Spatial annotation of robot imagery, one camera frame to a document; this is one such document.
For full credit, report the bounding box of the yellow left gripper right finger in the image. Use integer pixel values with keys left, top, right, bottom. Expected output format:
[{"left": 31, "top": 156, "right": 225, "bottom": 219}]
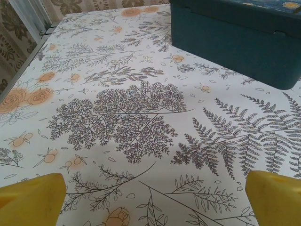
[{"left": 245, "top": 170, "right": 301, "bottom": 226}]

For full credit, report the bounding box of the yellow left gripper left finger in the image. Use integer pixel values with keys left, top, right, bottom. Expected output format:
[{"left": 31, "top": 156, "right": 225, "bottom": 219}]
[{"left": 0, "top": 173, "right": 67, "bottom": 226}]

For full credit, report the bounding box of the floral patterned table covering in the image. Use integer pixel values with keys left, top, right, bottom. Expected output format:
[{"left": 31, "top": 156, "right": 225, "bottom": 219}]
[{"left": 0, "top": 4, "right": 301, "bottom": 226}]

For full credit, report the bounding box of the dark teal lidded box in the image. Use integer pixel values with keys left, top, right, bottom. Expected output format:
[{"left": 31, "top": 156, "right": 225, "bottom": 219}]
[{"left": 169, "top": 0, "right": 301, "bottom": 90}]

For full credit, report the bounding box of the aluminium table side rail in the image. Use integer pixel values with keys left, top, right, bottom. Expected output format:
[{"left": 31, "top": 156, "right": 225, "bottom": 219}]
[{"left": 0, "top": 25, "right": 56, "bottom": 102}]

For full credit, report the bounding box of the aluminium frame corner post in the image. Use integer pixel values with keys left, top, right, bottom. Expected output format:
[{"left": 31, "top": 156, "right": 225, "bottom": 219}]
[{"left": 10, "top": 0, "right": 54, "bottom": 38}]

